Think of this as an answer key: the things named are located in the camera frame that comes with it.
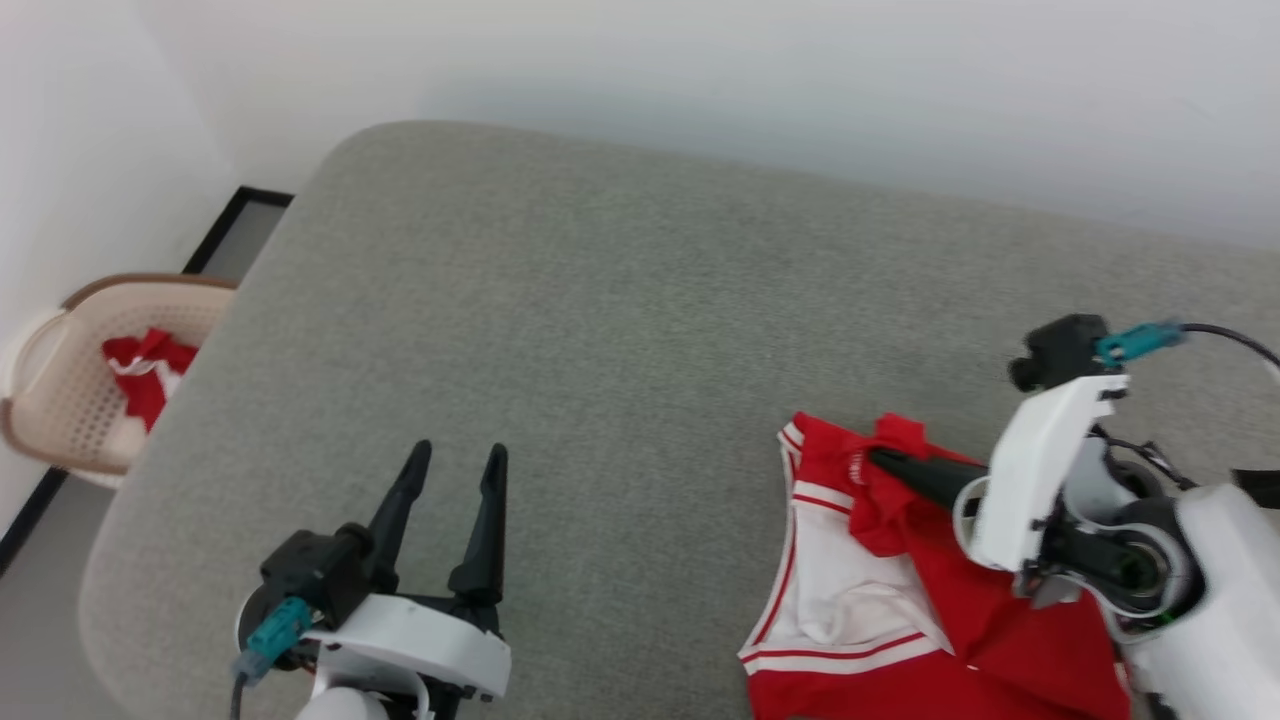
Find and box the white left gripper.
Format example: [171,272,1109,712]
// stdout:
[298,440,513,702]

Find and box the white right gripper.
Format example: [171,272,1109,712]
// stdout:
[867,374,1131,575]

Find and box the red and white garment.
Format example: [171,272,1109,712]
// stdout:
[738,410,1137,720]

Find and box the red white garment in basket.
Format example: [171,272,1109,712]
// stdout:
[101,327,200,434]

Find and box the beige plastic laundry basket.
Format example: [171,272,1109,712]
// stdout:
[0,272,240,491]

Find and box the teal left camera connector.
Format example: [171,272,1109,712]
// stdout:
[234,597,314,687]

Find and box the teal camera connector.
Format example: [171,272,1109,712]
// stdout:
[1094,319,1188,367]
[234,597,314,687]

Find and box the teal right camera connector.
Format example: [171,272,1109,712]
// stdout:
[1094,319,1188,367]

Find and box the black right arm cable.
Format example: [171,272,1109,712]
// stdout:
[1178,321,1280,373]

